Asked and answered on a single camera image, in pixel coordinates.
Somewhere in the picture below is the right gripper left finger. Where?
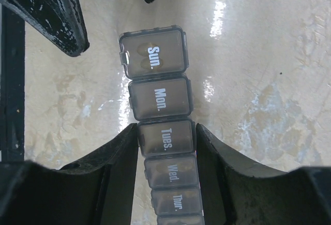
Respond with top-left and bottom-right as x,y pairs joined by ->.
1,123 -> 138,224

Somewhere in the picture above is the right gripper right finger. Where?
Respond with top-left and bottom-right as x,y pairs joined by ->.
196,124 -> 330,224

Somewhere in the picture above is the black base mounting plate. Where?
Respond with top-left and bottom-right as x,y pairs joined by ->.
1,6 -> 25,162

